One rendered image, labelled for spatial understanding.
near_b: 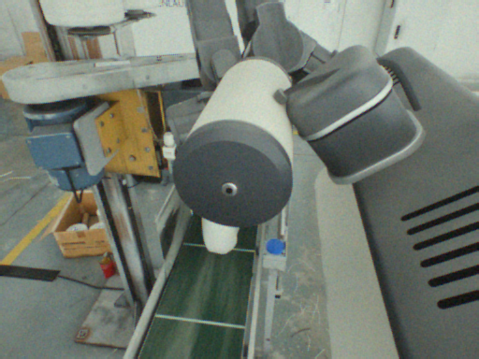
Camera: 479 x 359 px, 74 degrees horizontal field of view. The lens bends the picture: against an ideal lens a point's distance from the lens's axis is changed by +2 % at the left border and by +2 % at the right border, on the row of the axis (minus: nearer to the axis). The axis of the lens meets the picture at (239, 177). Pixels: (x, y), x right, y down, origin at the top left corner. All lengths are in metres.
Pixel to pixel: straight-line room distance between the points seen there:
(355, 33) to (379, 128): 4.81
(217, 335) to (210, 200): 1.27
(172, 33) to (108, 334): 2.98
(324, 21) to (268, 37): 3.16
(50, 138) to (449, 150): 0.80
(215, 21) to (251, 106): 0.31
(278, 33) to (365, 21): 4.55
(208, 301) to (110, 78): 1.04
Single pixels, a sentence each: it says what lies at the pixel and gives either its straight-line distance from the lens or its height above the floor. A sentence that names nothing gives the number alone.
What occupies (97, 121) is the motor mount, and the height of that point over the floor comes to 1.29.
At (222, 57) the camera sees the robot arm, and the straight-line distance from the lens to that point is 0.46.
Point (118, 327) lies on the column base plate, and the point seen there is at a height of 0.02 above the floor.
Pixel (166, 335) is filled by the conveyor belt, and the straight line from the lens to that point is 1.47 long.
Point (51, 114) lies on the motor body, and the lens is 0.92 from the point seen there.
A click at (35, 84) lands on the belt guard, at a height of 1.41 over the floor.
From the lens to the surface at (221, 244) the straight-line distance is 1.59.
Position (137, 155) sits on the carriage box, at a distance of 1.11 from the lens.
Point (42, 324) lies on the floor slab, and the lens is 2.19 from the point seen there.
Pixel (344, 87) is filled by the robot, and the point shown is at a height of 1.58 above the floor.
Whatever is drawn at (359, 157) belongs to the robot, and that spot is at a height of 1.53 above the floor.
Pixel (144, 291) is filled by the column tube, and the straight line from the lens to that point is 1.76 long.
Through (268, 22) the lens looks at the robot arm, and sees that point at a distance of 0.48.
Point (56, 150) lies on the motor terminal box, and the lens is 0.88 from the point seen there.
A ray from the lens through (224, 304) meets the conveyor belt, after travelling 1.51.
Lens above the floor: 1.64
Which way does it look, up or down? 35 degrees down
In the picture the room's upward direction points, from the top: straight up
